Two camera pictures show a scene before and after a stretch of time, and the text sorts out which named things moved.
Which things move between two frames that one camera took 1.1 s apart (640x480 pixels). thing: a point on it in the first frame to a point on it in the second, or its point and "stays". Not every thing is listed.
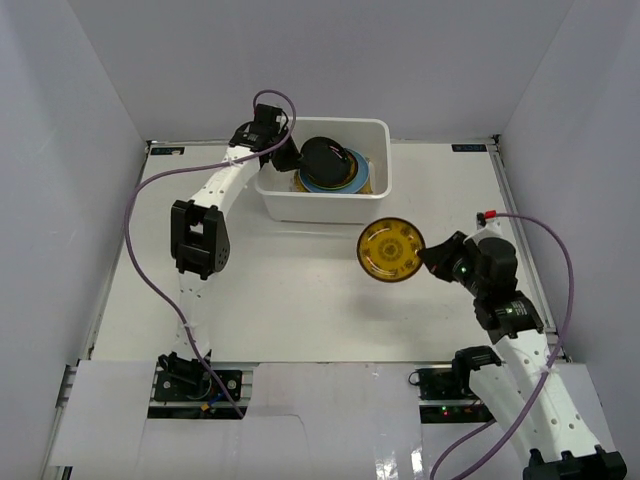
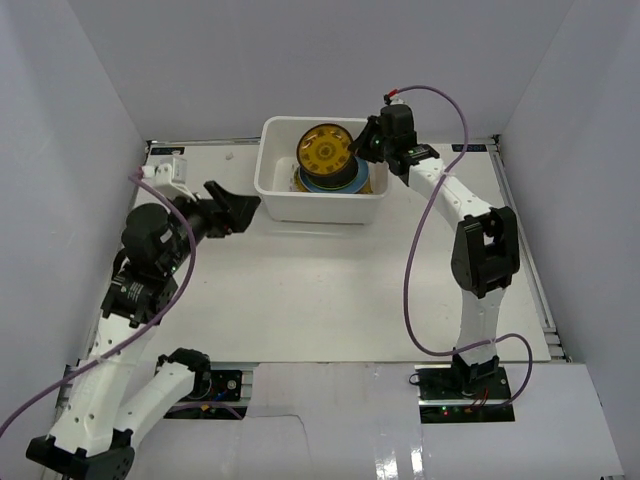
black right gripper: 438,258 to 361,146
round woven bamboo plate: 300,187 stays
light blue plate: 360,179 stays
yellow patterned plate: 388,250 to 323,149
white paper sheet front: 303,422 stays
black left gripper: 288,155 to 218,217
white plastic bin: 370,135 stays
